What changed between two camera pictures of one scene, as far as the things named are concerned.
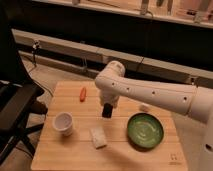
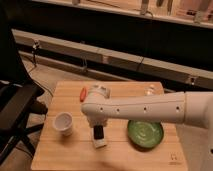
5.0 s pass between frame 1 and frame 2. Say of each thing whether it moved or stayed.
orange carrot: stayed
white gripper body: moved
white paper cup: stayed
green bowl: stayed
